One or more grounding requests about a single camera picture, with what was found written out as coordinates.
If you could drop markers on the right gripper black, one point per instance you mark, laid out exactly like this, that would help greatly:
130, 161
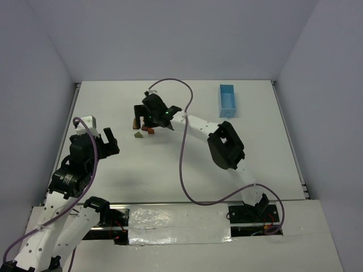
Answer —
144, 115

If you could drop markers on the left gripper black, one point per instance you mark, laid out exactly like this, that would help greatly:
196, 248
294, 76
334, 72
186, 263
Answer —
102, 147

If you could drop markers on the light brown rectangular block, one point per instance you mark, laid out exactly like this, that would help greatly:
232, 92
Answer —
136, 125

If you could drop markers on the blue rectangular box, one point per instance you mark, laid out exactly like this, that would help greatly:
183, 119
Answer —
226, 101

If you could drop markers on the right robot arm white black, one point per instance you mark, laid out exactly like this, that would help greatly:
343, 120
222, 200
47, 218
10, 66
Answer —
225, 146

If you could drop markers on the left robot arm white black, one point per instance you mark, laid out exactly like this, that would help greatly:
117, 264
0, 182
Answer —
51, 242

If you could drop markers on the green triangular block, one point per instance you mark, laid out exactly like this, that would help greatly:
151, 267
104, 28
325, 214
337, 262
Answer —
138, 135

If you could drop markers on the silver tape patch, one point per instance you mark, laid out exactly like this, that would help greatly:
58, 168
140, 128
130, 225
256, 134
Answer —
178, 224

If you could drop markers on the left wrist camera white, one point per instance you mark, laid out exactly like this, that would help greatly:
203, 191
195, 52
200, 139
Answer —
89, 121

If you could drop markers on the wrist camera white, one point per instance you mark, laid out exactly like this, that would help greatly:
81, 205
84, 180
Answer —
89, 121
150, 92

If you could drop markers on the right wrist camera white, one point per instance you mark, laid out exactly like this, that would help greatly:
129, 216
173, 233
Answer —
150, 92

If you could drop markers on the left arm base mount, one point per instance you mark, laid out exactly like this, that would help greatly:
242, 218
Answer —
114, 228

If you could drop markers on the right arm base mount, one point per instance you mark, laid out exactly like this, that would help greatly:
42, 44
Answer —
243, 223

